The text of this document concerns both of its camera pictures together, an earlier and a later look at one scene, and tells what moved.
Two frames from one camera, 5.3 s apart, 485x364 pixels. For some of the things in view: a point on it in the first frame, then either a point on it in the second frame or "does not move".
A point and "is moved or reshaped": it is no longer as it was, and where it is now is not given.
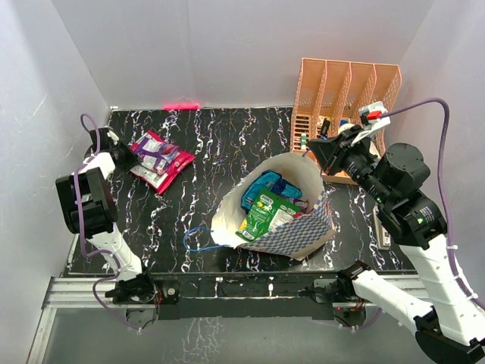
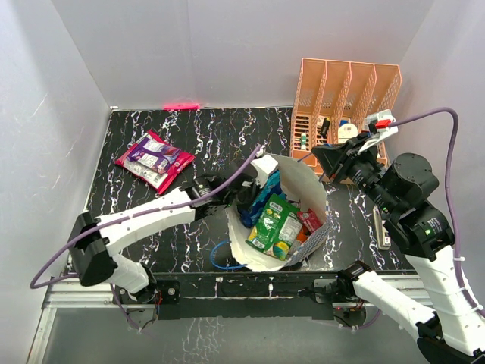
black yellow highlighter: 326,125 does not move
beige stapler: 383,236 does not move
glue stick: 303,141 does not move
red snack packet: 305,207 -> 309,219
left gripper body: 115,148 -> 244,199
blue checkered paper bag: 306,233 is moved or reshaped
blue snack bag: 272,181 is moved or reshaped
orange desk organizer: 329,98 does not move
